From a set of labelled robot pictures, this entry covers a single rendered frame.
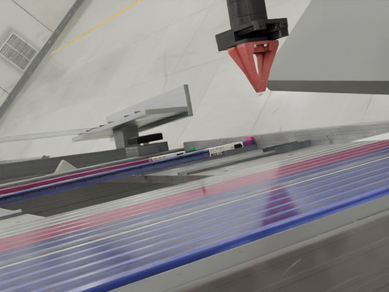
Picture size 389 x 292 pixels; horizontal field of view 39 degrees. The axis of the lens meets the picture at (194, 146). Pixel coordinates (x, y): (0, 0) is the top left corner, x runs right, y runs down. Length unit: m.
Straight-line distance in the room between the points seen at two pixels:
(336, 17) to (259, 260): 1.00
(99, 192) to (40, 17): 8.09
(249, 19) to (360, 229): 0.62
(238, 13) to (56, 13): 8.26
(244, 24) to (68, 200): 0.38
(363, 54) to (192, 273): 0.86
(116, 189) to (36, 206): 0.13
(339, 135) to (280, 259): 0.50
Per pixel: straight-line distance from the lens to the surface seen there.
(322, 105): 2.12
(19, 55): 8.69
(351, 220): 0.22
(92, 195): 0.89
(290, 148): 0.70
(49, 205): 0.87
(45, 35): 8.88
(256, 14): 0.82
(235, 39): 0.82
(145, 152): 0.93
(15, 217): 0.52
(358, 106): 1.98
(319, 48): 1.13
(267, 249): 0.20
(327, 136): 0.70
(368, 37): 1.04
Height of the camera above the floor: 1.13
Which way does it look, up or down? 25 degrees down
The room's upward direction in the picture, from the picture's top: 52 degrees counter-clockwise
